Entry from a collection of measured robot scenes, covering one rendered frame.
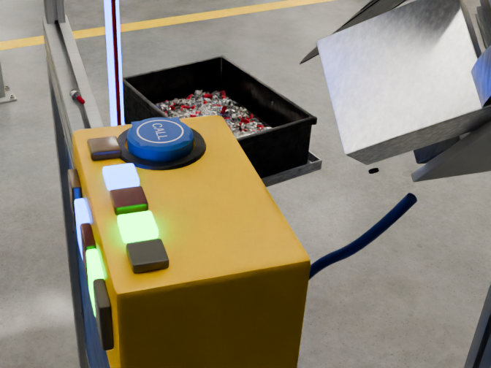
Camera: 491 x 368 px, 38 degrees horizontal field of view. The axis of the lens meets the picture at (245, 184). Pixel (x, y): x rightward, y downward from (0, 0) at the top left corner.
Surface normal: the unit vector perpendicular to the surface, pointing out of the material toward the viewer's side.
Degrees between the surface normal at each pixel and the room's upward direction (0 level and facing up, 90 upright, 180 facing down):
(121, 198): 0
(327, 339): 0
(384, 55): 55
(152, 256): 0
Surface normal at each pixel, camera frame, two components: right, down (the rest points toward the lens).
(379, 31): -0.45, -0.13
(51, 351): 0.05, -0.83
